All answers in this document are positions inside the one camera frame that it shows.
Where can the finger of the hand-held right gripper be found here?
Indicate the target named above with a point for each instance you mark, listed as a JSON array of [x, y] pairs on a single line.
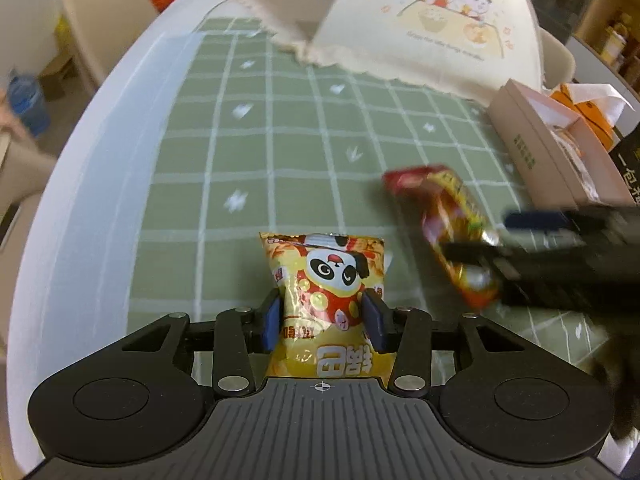
[[535, 221], [475, 254]]

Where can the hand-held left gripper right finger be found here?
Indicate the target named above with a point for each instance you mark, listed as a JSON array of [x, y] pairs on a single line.
[[374, 325]]

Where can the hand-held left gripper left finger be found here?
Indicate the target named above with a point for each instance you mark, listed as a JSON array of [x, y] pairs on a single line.
[[270, 322]]

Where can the red snack packet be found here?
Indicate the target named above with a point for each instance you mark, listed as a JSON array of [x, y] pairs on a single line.
[[450, 210]]

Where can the yellow panda snack packet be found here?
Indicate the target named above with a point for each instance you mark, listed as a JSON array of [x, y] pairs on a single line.
[[325, 280]]

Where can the pink cardboard box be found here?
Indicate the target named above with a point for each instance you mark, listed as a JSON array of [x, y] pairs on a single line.
[[530, 145]]

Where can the black box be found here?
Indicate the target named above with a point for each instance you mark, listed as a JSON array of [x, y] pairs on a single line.
[[630, 170]]

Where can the orange tissue pack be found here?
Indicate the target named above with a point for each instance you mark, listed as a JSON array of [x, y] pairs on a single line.
[[590, 110]]

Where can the beige chair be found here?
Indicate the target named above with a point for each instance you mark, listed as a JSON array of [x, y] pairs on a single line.
[[105, 20], [557, 57]]

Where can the green checked tablecloth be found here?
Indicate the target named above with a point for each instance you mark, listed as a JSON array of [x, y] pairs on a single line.
[[300, 160]]

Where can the cream cartoon food cover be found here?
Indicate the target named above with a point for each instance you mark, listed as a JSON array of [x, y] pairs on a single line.
[[400, 50]]

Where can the wooden shelf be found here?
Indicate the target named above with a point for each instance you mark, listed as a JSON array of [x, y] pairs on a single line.
[[600, 10]]

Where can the blue water bottle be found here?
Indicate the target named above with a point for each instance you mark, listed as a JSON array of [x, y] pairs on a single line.
[[27, 105]]

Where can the brown cardboard box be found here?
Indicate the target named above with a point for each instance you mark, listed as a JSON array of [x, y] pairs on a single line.
[[57, 75]]

